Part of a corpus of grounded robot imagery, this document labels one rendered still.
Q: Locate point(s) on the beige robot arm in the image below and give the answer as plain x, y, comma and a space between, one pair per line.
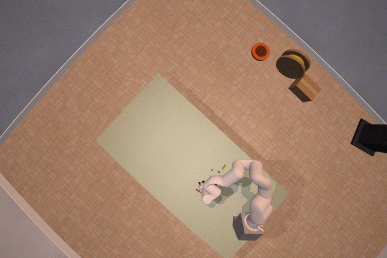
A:
260, 205

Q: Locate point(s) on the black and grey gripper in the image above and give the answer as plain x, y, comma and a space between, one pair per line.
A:
201, 185

